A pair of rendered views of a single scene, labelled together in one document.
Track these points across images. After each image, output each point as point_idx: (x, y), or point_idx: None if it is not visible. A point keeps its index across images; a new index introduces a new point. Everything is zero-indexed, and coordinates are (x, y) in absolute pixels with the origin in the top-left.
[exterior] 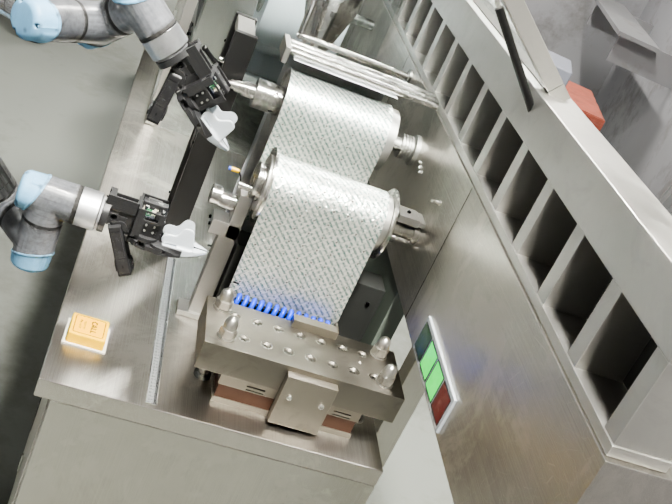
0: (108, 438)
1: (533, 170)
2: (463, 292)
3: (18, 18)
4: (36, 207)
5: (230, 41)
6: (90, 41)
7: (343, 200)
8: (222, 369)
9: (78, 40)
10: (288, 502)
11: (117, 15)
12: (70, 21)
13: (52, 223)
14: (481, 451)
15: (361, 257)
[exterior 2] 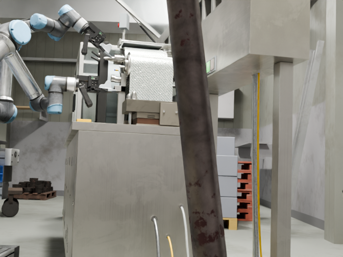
0: (103, 142)
1: (209, 3)
2: (204, 43)
3: (32, 21)
4: (53, 84)
5: (99, 57)
6: (56, 31)
7: (156, 58)
8: (136, 109)
9: (52, 29)
10: (179, 154)
11: (63, 19)
12: (49, 20)
13: (59, 90)
14: (227, 44)
15: (170, 77)
